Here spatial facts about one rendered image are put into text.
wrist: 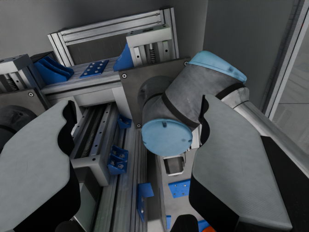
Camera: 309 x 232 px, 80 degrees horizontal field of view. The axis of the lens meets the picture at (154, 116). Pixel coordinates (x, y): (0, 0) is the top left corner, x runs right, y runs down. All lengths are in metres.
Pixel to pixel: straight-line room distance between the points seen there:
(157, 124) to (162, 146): 0.06
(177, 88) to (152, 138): 0.12
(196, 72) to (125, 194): 0.35
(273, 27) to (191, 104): 0.52
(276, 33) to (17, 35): 1.71
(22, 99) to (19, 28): 1.18
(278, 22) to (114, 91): 0.61
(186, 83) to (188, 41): 1.27
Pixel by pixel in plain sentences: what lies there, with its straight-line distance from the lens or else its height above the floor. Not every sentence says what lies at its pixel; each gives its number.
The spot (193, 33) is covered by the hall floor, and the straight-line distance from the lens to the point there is 1.65.
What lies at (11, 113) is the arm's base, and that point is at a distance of 0.73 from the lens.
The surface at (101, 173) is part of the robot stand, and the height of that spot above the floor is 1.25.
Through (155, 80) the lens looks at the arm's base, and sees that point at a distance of 0.56.
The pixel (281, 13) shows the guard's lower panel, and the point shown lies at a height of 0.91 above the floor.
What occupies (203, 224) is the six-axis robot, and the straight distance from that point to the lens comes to 3.58.
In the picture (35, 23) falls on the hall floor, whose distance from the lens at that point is 1.80.
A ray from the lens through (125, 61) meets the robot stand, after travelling 0.72.
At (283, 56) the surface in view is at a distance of 0.76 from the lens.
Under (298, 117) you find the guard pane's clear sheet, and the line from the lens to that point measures 0.73.
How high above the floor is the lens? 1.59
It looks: 57 degrees down
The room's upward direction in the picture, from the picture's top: 175 degrees clockwise
